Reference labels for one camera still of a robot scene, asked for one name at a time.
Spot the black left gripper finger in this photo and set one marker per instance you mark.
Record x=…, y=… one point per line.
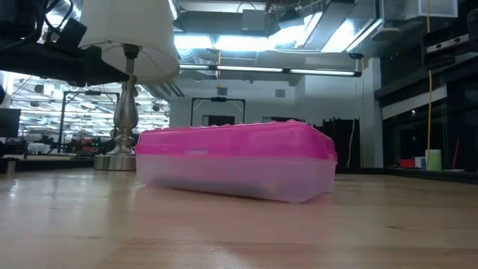
x=108, y=74

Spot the clear supply box pink lid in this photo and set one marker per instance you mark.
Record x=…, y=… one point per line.
x=239, y=142

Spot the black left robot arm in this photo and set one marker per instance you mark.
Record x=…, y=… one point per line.
x=22, y=63

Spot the red box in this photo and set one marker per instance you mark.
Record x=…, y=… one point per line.
x=408, y=163

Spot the grey ceiling box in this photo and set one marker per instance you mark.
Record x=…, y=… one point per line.
x=254, y=20

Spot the white shade silver table lamp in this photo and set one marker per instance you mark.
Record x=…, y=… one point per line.
x=127, y=112

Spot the person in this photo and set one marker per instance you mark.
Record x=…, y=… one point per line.
x=112, y=135

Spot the black monitor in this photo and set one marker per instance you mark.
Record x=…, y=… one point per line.
x=9, y=123

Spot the white background object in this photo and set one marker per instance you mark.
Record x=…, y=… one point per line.
x=36, y=148

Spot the red stick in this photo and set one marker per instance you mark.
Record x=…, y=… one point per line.
x=456, y=153

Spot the light green container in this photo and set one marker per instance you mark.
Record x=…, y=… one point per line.
x=433, y=160

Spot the long ceiling light fixture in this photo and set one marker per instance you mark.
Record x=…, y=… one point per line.
x=321, y=71

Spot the black standing panels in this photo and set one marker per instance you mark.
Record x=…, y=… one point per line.
x=343, y=142

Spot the black background rig frame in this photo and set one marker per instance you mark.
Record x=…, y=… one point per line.
x=218, y=99
x=91, y=92

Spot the small silver post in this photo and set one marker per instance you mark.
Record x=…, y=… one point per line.
x=11, y=166

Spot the silver ventilation duct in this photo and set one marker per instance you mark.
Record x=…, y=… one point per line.
x=328, y=26

